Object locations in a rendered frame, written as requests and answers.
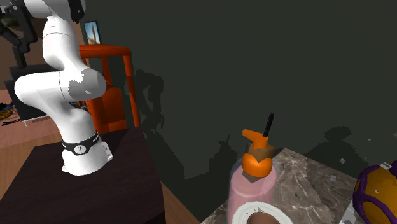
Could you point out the pink bottle with orange sprayer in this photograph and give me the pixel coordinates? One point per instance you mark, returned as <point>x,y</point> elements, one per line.
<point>251,189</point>

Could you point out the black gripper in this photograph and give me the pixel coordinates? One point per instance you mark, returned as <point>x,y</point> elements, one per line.
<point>23,21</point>

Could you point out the yellow ball with purple bands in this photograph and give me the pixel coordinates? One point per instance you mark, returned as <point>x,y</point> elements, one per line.
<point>377,192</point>

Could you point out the blue wall picture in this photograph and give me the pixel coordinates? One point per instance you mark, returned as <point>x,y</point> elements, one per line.
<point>92,32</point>

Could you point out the white bowl with brown inside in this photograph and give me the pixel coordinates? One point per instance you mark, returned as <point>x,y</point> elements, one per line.
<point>245,212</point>

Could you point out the dark robot stand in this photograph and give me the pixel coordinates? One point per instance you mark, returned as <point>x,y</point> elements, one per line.
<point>93,198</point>

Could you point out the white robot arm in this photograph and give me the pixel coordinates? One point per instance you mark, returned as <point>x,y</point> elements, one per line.
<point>74,102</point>

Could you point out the dark low cabinet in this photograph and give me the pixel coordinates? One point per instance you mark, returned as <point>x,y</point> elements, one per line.
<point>31,108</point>

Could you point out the orange frame furniture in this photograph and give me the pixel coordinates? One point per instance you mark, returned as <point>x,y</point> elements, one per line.
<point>108,105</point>

